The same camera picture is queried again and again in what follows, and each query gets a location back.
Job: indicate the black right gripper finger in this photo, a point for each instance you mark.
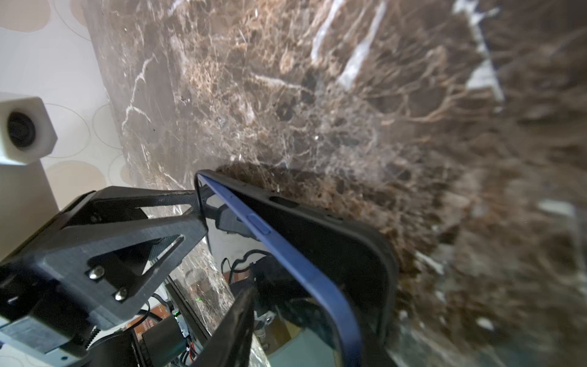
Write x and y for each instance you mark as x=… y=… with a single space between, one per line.
x=230 y=345

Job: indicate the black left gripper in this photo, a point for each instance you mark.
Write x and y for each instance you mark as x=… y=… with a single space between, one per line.
x=94 y=264

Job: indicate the black smartphone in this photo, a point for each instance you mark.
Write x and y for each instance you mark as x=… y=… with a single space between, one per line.
x=339 y=315

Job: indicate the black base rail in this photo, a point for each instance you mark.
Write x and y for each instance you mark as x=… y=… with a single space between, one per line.
x=196 y=306

